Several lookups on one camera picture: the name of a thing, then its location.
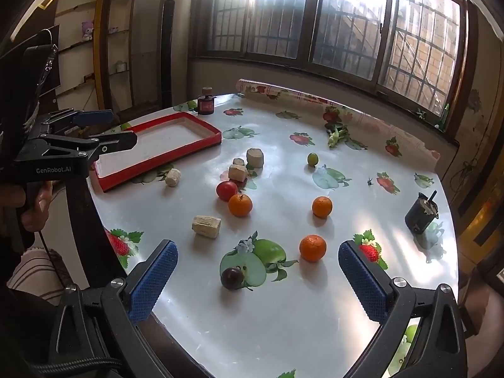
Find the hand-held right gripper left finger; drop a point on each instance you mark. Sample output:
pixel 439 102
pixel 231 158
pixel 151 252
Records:
pixel 153 279

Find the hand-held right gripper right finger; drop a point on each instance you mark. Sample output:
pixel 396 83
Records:
pixel 364 283

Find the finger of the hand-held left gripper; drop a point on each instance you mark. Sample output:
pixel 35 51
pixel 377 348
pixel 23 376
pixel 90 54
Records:
pixel 118 141
pixel 96 117

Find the red rimmed white tray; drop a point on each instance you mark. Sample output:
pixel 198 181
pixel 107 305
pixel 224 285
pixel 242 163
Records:
pixel 157 141

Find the orange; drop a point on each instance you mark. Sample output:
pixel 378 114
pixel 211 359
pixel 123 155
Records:
pixel 313 248
pixel 240 205
pixel 322 207

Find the large pale corn cob piece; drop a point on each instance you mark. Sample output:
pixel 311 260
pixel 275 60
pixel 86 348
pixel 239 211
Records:
pixel 206 226

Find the dark purple plum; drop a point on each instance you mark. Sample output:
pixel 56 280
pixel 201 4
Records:
pixel 231 278

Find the red tomato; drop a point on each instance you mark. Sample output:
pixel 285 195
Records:
pixel 226 190

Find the person's left hand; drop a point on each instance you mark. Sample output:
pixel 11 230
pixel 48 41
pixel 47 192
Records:
pixel 39 204

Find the wooden shelf unit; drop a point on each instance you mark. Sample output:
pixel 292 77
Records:
pixel 78 67

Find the purple plush toy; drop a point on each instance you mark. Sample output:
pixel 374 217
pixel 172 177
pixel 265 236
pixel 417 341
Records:
pixel 87 30

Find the dark ink bottle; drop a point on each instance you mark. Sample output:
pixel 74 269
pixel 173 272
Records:
pixel 205 104

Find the fruit print tablecloth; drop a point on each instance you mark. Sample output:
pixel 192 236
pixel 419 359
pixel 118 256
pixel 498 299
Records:
pixel 275 323

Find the tower air conditioner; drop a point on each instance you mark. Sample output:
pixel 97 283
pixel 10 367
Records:
pixel 176 47

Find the striped white cloth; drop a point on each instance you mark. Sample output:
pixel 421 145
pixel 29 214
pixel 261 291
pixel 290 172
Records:
pixel 35 275

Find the small pale corn cob piece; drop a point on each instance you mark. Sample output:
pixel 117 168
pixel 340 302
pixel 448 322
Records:
pixel 238 162

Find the green grape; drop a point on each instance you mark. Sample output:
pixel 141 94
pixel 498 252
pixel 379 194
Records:
pixel 313 160

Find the green leafy vegetable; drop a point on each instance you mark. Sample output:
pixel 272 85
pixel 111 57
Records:
pixel 336 136

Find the green bottle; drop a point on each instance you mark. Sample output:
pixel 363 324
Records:
pixel 445 116

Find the barred window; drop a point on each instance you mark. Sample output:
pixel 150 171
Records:
pixel 346 19

